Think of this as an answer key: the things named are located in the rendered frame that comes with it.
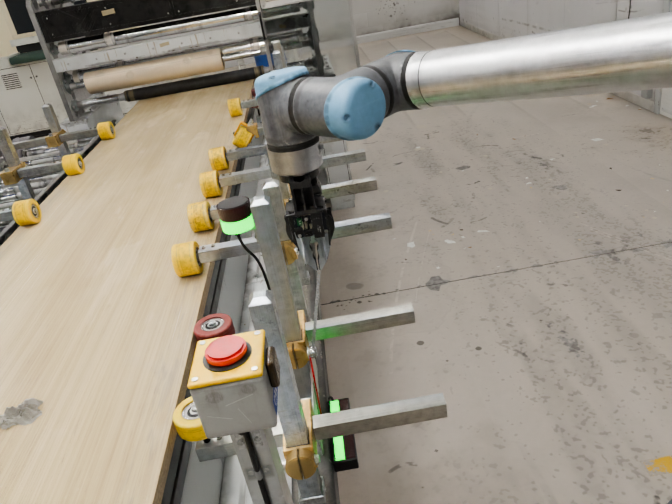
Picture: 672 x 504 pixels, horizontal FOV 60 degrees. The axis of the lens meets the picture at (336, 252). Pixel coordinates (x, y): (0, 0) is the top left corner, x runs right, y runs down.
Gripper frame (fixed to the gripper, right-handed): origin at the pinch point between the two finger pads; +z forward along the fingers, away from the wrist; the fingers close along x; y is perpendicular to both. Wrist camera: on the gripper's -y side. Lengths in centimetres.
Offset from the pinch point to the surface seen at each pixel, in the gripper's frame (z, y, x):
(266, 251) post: -6.4, 4.5, -8.5
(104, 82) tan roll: -4, -252, -110
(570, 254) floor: 100, -148, 118
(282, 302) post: 4.9, 4.5, -7.9
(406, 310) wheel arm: 15.0, -0.4, 16.1
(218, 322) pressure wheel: 10.9, -2.0, -22.5
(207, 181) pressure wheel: 5, -73, -32
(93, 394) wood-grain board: 11.4, 13.9, -44.1
